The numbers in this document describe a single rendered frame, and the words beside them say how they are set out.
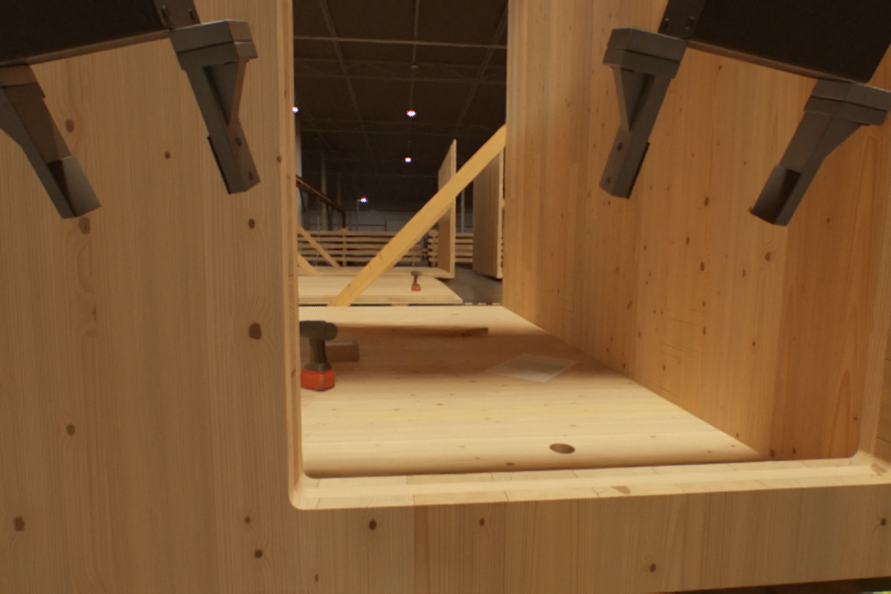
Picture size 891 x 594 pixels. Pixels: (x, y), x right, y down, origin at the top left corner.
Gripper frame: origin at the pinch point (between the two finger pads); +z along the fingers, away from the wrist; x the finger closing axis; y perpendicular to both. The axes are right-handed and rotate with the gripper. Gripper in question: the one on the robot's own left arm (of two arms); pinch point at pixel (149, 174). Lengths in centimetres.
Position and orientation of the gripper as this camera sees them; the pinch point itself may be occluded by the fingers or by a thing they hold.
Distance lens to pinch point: 40.7
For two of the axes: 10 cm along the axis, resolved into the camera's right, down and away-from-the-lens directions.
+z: 1.5, 8.7, 4.7
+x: -9.9, 1.1, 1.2
